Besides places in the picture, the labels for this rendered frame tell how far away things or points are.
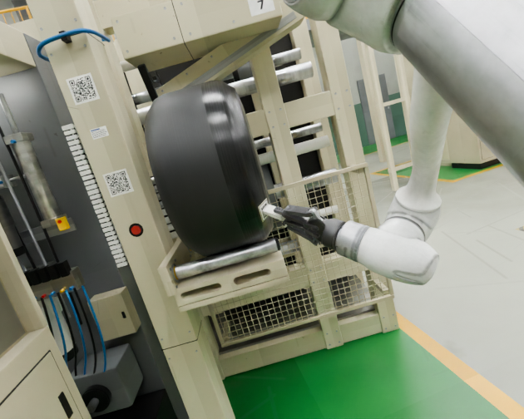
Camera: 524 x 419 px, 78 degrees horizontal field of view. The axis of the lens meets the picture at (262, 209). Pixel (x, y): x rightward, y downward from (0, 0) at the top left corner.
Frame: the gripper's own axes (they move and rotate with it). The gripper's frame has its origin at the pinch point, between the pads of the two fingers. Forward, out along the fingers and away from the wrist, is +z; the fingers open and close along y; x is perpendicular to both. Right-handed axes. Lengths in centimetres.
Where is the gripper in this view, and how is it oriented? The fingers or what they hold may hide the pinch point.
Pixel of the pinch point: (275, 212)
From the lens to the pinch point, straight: 91.1
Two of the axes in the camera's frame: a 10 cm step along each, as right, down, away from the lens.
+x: 5.8, -6.4, 5.0
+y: 2.0, 7.1, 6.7
